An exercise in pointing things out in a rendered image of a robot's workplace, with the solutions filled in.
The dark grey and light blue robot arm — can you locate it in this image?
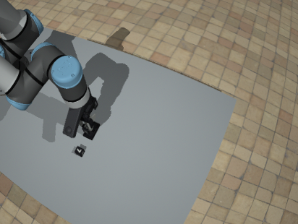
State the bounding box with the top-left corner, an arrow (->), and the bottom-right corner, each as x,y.
0,0 -> 90,138

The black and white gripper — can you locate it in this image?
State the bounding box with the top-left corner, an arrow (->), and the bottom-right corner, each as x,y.
79,92 -> 98,131

